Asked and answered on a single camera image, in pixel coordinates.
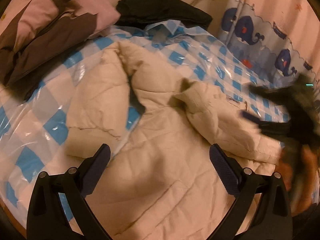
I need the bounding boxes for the blue checkered plastic bed cover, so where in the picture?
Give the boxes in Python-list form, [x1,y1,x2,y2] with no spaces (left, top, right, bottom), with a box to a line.
[1,20,289,226]

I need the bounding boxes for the white quilted puffer jacket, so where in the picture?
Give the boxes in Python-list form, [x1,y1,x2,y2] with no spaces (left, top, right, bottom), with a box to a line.
[66,41,280,239]

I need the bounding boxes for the black clothes pile at headboard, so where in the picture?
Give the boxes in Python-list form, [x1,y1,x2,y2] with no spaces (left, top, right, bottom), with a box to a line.
[116,0,213,30]

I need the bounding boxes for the person's right hand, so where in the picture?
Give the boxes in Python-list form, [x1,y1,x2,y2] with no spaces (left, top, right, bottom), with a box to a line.
[275,145,318,216]

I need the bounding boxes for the whale print curtain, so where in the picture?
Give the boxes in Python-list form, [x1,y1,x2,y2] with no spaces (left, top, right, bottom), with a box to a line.
[219,0,319,86]

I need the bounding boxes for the pink and brown folded quilt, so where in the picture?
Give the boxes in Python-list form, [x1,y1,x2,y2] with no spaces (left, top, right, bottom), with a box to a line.
[1,0,120,86]

